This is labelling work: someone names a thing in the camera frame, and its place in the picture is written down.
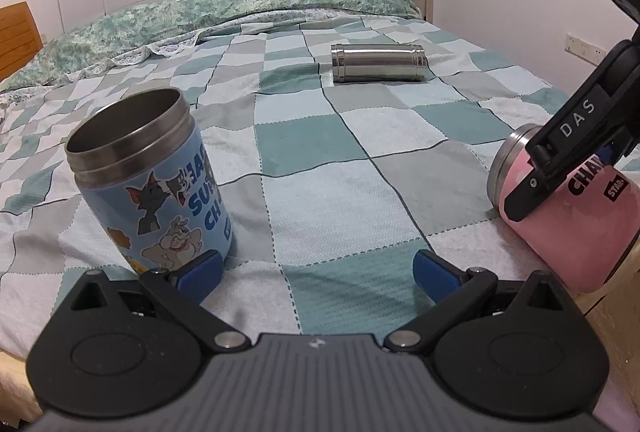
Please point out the stainless steel cup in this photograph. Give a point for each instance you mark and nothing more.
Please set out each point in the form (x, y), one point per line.
(380, 61)

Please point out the wooden headboard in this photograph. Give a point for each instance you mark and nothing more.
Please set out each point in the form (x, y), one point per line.
(17, 34)

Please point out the green patterned pillow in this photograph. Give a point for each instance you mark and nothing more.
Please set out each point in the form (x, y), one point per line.
(200, 14)

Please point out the pink cup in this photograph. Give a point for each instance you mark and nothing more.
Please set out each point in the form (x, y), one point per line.
(590, 234)

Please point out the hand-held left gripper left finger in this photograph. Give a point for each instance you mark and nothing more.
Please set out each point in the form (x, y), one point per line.
(199, 276)

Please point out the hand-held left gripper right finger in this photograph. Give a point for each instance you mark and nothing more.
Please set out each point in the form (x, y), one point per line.
(436, 279)

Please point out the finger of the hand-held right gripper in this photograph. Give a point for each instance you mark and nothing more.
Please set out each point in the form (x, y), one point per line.
(575, 121)

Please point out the white wall socket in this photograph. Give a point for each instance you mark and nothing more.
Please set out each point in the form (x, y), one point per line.
(585, 47)

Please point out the blue cartoon cup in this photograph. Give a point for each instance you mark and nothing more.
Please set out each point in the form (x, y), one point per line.
(165, 192)

